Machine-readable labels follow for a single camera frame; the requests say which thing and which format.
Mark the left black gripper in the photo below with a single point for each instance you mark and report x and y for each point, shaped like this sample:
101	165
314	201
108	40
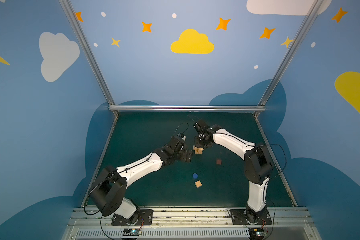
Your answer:
187	154

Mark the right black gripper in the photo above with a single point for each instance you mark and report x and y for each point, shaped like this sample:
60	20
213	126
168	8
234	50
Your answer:
202	141

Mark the small wood cube front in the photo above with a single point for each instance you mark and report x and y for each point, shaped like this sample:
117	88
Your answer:
198	184

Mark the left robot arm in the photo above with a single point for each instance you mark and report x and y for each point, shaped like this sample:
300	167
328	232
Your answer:
109	189

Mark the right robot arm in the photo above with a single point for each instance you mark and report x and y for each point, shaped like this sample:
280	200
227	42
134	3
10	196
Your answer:
257	159

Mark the rear horizontal aluminium bar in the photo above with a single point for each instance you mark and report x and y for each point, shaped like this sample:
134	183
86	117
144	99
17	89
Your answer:
187	108

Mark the left controller board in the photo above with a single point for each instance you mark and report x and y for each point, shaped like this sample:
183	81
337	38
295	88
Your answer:
132	232

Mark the controller board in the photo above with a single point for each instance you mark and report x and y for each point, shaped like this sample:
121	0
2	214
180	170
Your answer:
256	234
132	232

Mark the right controller board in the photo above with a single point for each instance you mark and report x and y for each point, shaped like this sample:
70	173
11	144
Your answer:
256	234

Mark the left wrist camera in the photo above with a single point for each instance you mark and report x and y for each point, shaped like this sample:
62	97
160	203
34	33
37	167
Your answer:
177	142

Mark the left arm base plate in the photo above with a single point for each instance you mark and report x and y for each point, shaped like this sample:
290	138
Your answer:
139	217

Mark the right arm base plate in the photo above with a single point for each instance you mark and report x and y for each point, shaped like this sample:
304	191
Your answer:
240	216

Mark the right diagonal aluminium post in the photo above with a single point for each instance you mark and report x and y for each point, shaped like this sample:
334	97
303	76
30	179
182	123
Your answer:
307	23

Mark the diagonal aluminium post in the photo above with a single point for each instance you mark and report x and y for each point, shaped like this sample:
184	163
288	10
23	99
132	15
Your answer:
307	23
75	24

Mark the aluminium rail front frame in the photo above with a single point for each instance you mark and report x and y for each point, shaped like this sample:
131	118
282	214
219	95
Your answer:
193	223

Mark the left diagonal aluminium post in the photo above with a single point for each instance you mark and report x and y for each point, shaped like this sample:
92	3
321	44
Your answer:
75	24

